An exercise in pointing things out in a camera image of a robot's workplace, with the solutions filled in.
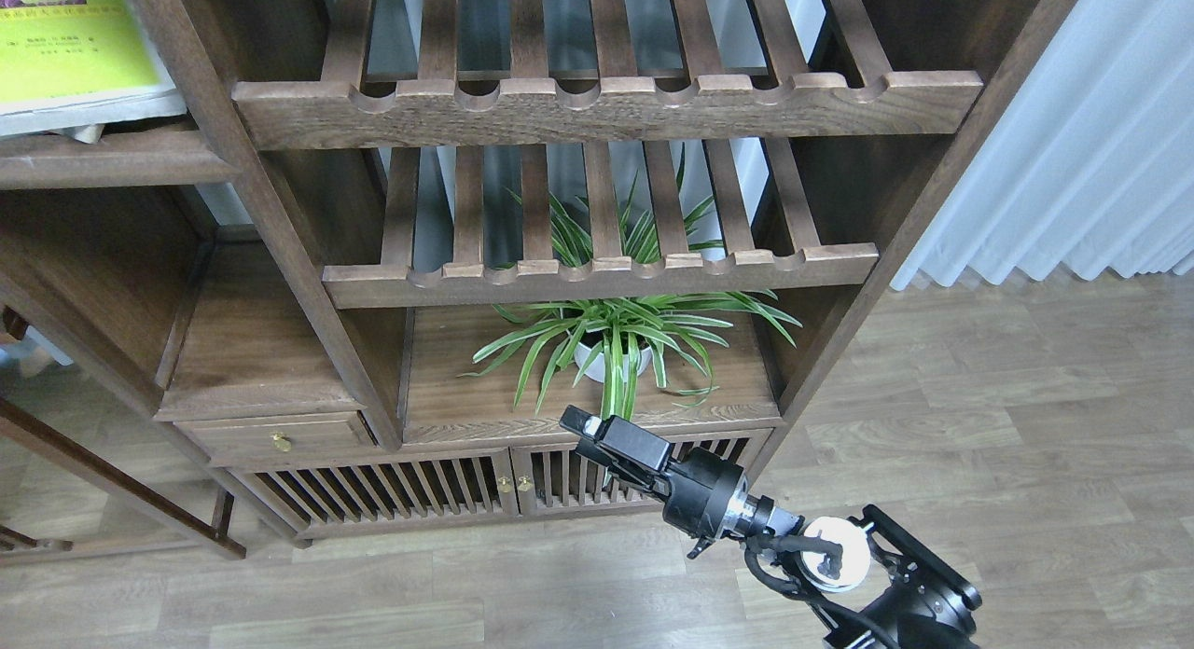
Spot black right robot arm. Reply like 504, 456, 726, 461
560, 407, 981, 648

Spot white pleated curtain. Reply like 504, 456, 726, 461
892, 0, 1193, 289

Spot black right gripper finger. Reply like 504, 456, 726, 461
559, 406, 673, 478
586, 455, 661, 499

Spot dark maroon thick book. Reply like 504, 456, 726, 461
51, 123, 106, 144

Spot yellow green paperback book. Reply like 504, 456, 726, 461
1, 0, 187, 138

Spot brass drawer knob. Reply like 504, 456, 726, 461
271, 432, 294, 452

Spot dark wooden bookshelf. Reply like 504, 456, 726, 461
4, 0, 1078, 545

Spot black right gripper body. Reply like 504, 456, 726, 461
624, 447, 753, 545

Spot green spider plant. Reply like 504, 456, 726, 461
463, 146, 805, 440

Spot white plant pot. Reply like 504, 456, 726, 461
573, 333, 653, 384

